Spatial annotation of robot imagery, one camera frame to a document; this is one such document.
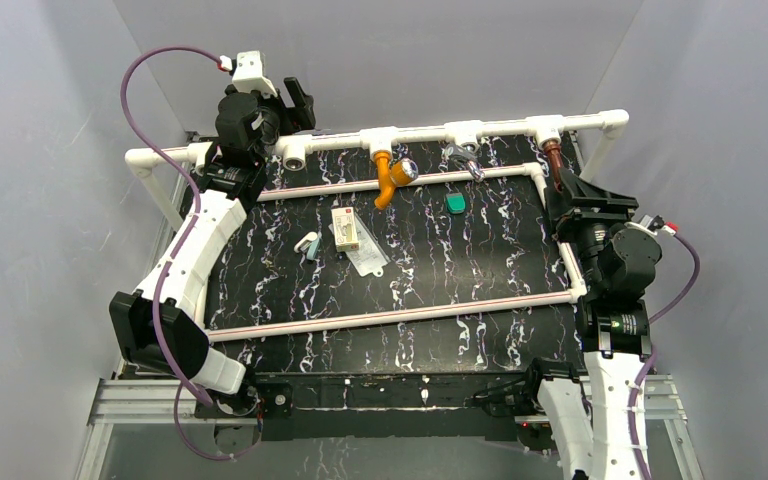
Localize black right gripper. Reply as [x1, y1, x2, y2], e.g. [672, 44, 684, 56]
[542, 165, 637, 292]

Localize dark red water faucet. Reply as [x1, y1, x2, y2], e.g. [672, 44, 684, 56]
[542, 139, 563, 193]

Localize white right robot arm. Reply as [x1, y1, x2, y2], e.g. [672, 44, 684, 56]
[523, 167, 662, 479]

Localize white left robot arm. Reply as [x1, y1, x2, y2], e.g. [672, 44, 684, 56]
[109, 77, 316, 416]

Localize chrome water faucet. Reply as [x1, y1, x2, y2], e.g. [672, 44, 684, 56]
[442, 143, 485, 182]

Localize orange water faucet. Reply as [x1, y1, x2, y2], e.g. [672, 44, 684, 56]
[372, 150, 419, 210]

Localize green square tape measure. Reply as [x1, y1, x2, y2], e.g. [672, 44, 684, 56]
[445, 193, 467, 215]

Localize cream cardboard box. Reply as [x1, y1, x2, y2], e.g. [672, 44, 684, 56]
[331, 207, 360, 252]

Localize white blue stapler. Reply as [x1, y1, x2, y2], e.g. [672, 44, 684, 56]
[294, 232, 321, 262]

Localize white plastic package card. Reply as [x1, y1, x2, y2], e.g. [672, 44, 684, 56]
[341, 214, 390, 278]

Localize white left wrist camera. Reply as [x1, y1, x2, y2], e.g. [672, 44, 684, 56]
[231, 50, 278, 98]

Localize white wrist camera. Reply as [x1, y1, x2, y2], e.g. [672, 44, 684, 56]
[231, 50, 278, 98]
[625, 215, 679, 238]

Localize white pipe frame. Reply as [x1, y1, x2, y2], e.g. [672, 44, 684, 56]
[125, 109, 629, 342]

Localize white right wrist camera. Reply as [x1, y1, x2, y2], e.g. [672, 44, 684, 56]
[625, 215, 679, 238]

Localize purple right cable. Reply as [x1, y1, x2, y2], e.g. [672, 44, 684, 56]
[625, 228, 702, 480]

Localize purple cable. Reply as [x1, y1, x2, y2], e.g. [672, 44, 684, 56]
[118, 44, 263, 462]
[625, 228, 702, 480]

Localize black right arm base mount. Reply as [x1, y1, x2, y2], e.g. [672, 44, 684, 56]
[465, 358, 580, 453]

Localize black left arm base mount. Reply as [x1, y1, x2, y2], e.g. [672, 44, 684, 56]
[214, 376, 293, 444]

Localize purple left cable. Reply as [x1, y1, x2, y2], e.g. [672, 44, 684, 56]
[118, 44, 263, 462]

